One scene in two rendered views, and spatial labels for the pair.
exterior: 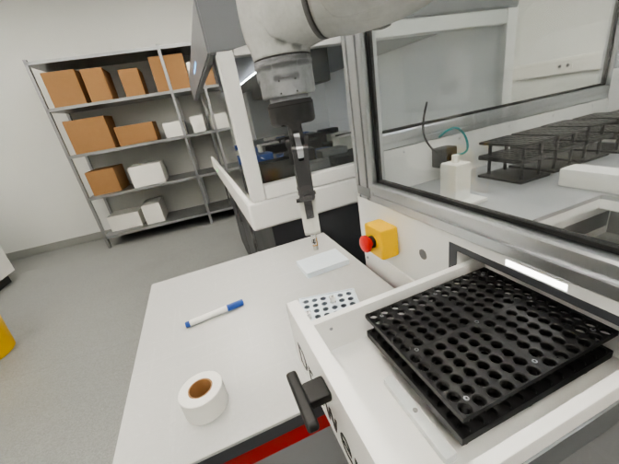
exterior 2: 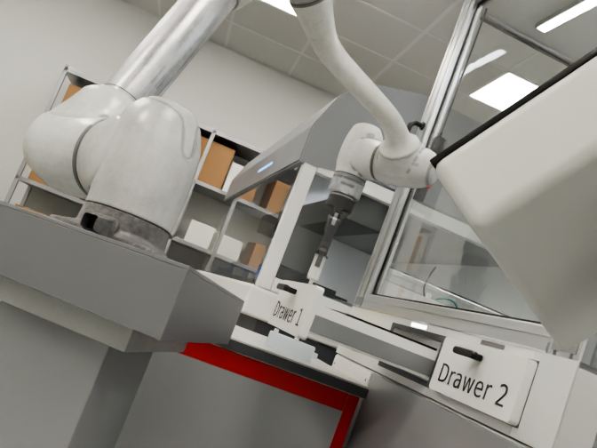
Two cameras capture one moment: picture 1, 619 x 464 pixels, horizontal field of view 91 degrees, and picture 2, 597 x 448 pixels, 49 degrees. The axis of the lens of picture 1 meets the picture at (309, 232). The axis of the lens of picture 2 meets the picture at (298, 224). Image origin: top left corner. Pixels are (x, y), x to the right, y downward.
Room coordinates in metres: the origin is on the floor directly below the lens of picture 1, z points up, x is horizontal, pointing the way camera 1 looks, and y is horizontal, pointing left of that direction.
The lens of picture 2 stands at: (-1.20, -0.05, 0.86)
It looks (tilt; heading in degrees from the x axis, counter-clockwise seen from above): 8 degrees up; 4
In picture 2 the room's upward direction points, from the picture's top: 21 degrees clockwise
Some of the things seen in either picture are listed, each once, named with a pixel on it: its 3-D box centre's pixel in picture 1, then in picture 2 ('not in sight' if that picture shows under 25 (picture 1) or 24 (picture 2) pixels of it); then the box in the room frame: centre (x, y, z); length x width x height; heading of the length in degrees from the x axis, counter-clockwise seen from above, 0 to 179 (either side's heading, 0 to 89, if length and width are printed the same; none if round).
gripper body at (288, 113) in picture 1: (294, 128); (337, 212); (0.54, -0.01, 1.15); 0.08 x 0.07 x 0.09; 2
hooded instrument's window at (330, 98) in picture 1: (303, 114); (341, 274); (2.07, -0.09, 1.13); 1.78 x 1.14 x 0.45; 17
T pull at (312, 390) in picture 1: (311, 394); (288, 289); (0.24, 0.03, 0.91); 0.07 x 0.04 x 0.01; 17
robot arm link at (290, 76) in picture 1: (286, 80); (346, 188); (0.54, -0.01, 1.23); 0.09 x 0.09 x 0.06
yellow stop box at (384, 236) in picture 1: (379, 238); not in sight; (0.64, -0.16, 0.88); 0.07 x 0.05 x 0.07; 17
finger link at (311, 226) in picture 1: (309, 216); (316, 267); (0.54, -0.01, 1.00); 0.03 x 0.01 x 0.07; 92
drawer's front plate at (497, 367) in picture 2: not in sight; (477, 376); (0.03, -0.36, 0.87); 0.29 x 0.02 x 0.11; 17
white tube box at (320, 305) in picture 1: (330, 311); (290, 346); (0.53, -0.01, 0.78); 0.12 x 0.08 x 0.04; 92
